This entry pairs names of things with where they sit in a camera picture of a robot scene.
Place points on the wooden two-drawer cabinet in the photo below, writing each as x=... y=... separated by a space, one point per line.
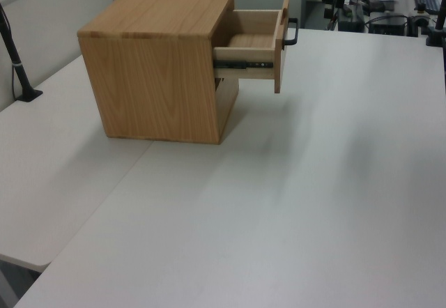
x=146 y=78

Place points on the black electronic unit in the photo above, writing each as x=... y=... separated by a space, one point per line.
x=388 y=25

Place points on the black drawer slide rail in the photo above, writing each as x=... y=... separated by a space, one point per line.
x=244 y=64

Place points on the black camera stand pole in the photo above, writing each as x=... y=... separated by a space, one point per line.
x=19 y=67

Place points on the black clamp mount pole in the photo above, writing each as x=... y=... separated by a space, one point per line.
x=439 y=25

